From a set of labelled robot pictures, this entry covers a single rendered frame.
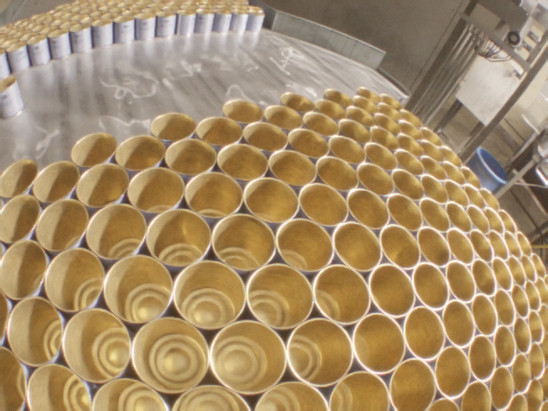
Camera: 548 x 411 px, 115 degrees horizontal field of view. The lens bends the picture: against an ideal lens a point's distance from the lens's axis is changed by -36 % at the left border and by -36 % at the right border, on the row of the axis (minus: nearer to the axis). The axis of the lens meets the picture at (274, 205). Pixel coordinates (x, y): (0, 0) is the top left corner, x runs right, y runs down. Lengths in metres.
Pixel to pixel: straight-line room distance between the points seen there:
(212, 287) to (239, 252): 0.06
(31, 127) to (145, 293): 0.47
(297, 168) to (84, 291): 0.34
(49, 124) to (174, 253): 0.43
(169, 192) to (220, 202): 0.07
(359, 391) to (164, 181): 0.35
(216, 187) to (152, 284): 0.15
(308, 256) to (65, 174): 0.36
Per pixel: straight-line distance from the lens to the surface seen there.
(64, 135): 0.61
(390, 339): 0.34
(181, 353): 0.33
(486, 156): 3.17
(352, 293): 0.34
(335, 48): 1.22
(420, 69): 2.49
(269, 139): 0.45
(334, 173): 0.45
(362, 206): 0.43
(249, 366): 0.33
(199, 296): 0.34
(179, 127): 0.45
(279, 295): 0.35
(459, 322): 0.44
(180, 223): 0.33
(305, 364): 0.35
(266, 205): 0.39
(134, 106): 0.63
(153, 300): 0.34
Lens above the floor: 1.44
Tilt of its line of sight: 51 degrees down
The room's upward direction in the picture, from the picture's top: 25 degrees clockwise
